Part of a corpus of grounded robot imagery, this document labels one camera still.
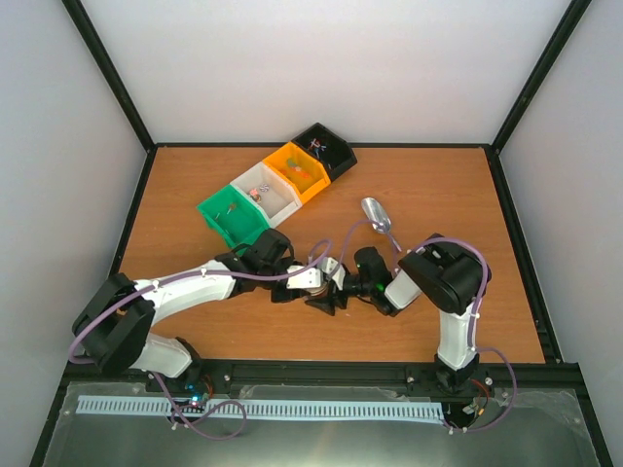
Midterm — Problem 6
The gold jar lid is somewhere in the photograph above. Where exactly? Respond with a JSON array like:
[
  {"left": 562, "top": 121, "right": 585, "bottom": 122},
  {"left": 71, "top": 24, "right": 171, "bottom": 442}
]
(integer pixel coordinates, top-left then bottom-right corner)
[{"left": 309, "top": 285, "right": 329, "bottom": 297}]

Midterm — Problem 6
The metal scoop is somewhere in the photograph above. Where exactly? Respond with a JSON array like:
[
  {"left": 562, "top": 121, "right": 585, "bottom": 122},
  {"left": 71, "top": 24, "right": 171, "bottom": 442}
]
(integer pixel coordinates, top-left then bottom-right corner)
[{"left": 361, "top": 197, "right": 402, "bottom": 253}]

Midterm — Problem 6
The green plastic bin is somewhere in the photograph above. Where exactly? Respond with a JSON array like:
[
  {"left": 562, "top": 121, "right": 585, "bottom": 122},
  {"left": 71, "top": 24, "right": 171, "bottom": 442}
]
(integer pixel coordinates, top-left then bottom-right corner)
[{"left": 197, "top": 185, "right": 270, "bottom": 248}]

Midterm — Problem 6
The white plastic bin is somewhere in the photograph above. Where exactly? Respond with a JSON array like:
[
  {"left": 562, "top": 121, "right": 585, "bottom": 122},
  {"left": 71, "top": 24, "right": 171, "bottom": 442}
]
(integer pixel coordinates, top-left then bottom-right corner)
[{"left": 231, "top": 162, "right": 302, "bottom": 228}]

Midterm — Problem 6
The yellow plastic bin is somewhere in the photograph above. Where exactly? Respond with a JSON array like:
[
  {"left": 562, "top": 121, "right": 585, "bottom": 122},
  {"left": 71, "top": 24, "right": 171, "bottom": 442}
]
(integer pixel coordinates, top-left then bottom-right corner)
[{"left": 263, "top": 142, "right": 331, "bottom": 204}]

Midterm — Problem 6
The black plastic bin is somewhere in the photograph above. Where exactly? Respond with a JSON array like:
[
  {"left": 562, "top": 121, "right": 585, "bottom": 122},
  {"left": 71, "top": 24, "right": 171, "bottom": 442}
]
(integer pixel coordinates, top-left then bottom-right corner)
[{"left": 292, "top": 123, "right": 357, "bottom": 182}]

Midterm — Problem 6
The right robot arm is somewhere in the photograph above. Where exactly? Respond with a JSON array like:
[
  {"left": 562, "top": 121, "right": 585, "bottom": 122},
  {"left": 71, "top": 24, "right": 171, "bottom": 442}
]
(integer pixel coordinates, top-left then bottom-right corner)
[{"left": 305, "top": 234, "right": 491, "bottom": 394}]

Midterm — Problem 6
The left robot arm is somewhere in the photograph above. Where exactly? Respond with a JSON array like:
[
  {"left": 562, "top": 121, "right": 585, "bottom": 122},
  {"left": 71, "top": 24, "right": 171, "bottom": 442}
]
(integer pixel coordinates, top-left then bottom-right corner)
[{"left": 69, "top": 229, "right": 304, "bottom": 392}]

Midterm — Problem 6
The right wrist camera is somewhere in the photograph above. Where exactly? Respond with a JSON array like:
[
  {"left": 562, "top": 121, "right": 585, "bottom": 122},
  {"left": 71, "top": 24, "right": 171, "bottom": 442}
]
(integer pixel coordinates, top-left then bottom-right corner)
[{"left": 318, "top": 257, "right": 347, "bottom": 290}]

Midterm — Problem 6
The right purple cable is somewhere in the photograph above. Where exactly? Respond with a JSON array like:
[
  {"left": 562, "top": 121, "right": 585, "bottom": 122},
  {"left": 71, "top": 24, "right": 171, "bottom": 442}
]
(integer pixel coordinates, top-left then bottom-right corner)
[{"left": 335, "top": 218, "right": 519, "bottom": 435}]

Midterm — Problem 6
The black aluminium front rail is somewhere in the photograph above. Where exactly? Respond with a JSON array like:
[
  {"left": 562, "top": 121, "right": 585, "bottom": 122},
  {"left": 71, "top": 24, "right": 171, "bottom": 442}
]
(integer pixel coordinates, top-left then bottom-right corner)
[{"left": 62, "top": 356, "right": 583, "bottom": 396}]

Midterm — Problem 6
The blue slotted cable duct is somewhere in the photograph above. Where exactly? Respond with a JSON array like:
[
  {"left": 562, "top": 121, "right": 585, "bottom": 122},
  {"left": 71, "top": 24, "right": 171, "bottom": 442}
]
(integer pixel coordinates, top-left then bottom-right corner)
[{"left": 75, "top": 395, "right": 444, "bottom": 424}]

